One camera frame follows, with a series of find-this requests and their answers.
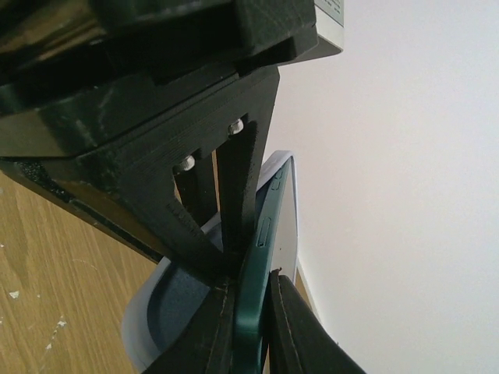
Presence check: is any dark green smartphone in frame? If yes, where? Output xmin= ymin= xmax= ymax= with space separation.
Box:
xmin=232 ymin=150 xmax=299 ymax=373

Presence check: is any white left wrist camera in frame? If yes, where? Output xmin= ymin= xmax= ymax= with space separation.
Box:
xmin=314 ymin=0 xmax=345 ymax=56

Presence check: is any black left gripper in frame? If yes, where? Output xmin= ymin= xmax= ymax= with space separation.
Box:
xmin=1 ymin=1 xmax=329 ymax=263

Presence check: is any lavender phone case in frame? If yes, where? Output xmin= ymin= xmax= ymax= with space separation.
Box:
xmin=122 ymin=150 xmax=309 ymax=372

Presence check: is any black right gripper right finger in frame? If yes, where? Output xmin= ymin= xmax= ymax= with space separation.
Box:
xmin=269 ymin=270 xmax=365 ymax=374

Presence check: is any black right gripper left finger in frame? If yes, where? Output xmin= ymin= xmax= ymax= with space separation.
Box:
xmin=146 ymin=278 xmax=235 ymax=373

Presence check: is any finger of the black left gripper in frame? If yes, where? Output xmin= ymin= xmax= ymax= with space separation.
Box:
xmin=216 ymin=119 xmax=260 ymax=277
xmin=167 ymin=159 xmax=226 ymax=284

